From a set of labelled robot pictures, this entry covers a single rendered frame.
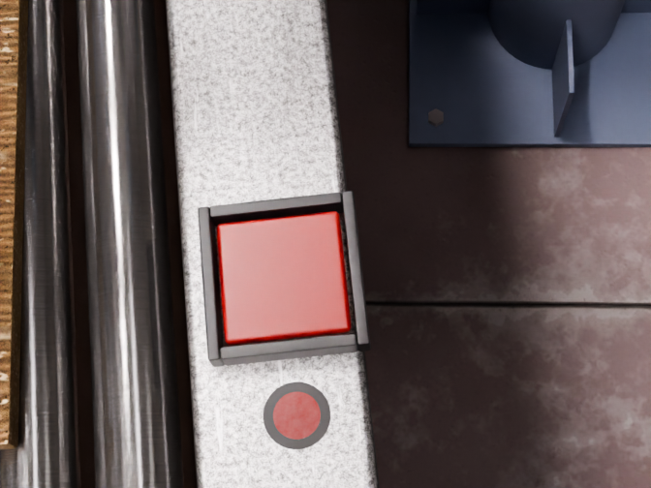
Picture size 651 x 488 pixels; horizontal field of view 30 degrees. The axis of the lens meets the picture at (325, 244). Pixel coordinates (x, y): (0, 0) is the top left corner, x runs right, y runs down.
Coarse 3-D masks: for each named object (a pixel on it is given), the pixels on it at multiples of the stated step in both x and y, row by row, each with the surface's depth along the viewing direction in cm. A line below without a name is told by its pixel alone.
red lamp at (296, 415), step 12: (288, 396) 57; (300, 396) 57; (276, 408) 57; (288, 408) 57; (300, 408) 57; (312, 408) 57; (276, 420) 57; (288, 420) 57; (300, 420) 57; (312, 420) 57; (288, 432) 57; (300, 432) 57; (312, 432) 57
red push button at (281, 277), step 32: (224, 224) 59; (256, 224) 59; (288, 224) 58; (320, 224) 58; (224, 256) 58; (256, 256) 58; (288, 256) 58; (320, 256) 58; (224, 288) 58; (256, 288) 58; (288, 288) 58; (320, 288) 57; (224, 320) 57; (256, 320) 57; (288, 320) 57; (320, 320) 57
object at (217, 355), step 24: (216, 216) 59; (240, 216) 59; (264, 216) 59; (216, 264) 59; (360, 264) 57; (216, 288) 58; (360, 288) 57; (216, 312) 57; (360, 312) 57; (216, 336) 57; (336, 336) 56; (360, 336) 56; (216, 360) 57; (240, 360) 57; (264, 360) 58
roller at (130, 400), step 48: (96, 0) 64; (144, 0) 65; (96, 48) 63; (144, 48) 64; (96, 96) 62; (144, 96) 63; (96, 144) 61; (144, 144) 62; (96, 192) 61; (144, 192) 61; (96, 240) 60; (144, 240) 60; (96, 288) 60; (144, 288) 59; (96, 336) 59; (144, 336) 58; (96, 384) 58; (144, 384) 58; (96, 432) 58; (144, 432) 57; (96, 480) 57; (144, 480) 56
